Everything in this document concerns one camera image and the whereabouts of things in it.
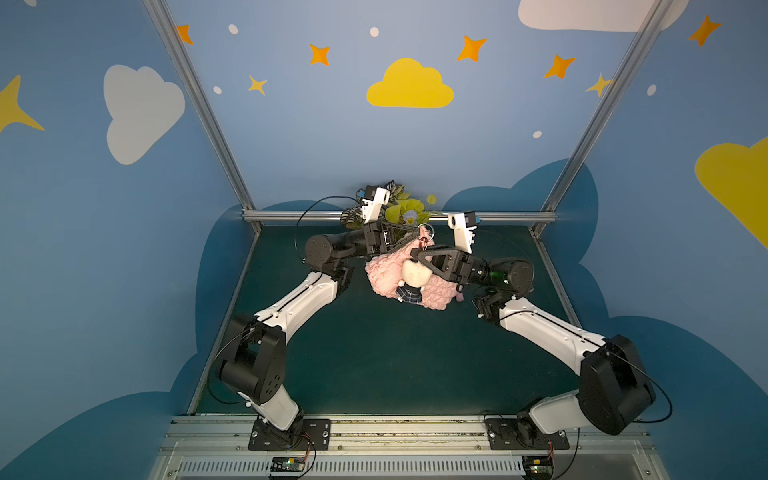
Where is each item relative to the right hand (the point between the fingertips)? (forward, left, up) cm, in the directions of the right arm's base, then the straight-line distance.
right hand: (423, 259), depth 57 cm
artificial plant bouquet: (+33, +6, -16) cm, 37 cm away
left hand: (+4, +1, +3) cm, 5 cm away
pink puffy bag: (+1, +8, -6) cm, 10 cm away
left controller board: (-32, +29, -43) cm, 61 cm away
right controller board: (-28, -32, -44) cm, 61 cm away
